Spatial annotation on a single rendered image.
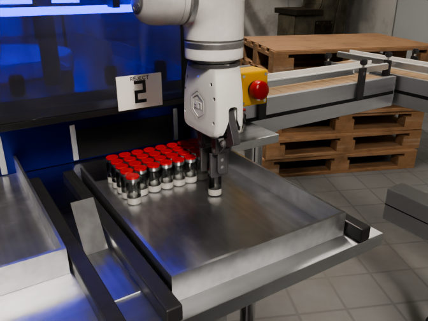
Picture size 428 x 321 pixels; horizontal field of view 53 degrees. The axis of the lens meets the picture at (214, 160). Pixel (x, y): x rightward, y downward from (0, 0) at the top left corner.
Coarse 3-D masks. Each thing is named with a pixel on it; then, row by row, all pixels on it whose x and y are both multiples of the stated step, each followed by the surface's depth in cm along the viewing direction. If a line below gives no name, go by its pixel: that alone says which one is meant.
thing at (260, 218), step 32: (96, 192) 66; (160, 192) 71; (192, 192) 71; (224, 192) 71; (256, 192) 71; (288, 192) 67; (128, 224) 55; (160, 224) 61; (192, 224) 61; (224, 224) 61; (256, 224) 61; (288, 224) 61; (320, 224) 56; (160, 256) 54; (192, 256) 54; (224, 256) 49; (256, 256) 51; (288, 256) 54; (192, 288) 47
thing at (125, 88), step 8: (160, 72) 78; (120, 80) 74; (128, 80) 75; (136, 80) 76; (152, 80) 77; (160, 80) 78; (120, 88) 74; (128, 88) 75; (136, 88) 76; (152, 88) 78; (160, 88) 79; (120, 96) 75; (128, 96) 76; (144, 96) 77; (152, 96) 78; (160, 96) 79; (120, 104) 76; (128, 104) 76; (136, 104) 77; (144, 104) 78; (152, 104) 79; (160, 104) 80
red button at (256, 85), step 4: (256, 80) 88; (260, 80) 88; (252, 84) 87; (256, 84) 87; (260, 84) 87; (264, 84) 87; (252, 88) 87; (256, 88) 86; (260, 88) 87; (264, 88) 87; (268, 88) 88; (252, 92) 87; (256, 92) 87; (260, 92) 87; (264, 92) 87; (268, 92) 88; (252, 96) 88; (256, 96) 87; (260, 96) 87; (264, 96) 88; (260, 100) 88
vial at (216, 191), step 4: (208, 172) 68; (208, 176) 69; (220, 176) 69; (208, 180) 69; (212, 180) 68; (216, 180) 68; (220, 180) 69; (208, 184) 69; (212, 184) 68; (216, 184) 68; (220, 184) 69; (208, 188) 69; (212, 188) 69; (216, 188) 69; (220, 188) 69; (208, 192) 70; (212, 192) 69; (216, 192) 69; (220, 192) 69
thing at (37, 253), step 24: (0, 192) 71; (24, 192) 71; (0, 216) 63; (24, 216) 63; (48, 216) 57; (0, 240) 58; (24, 240) 58; (48, 240) 58; (0, 264) 53; (24, 264) 48; (48, 264) 50; (0, 288) 47
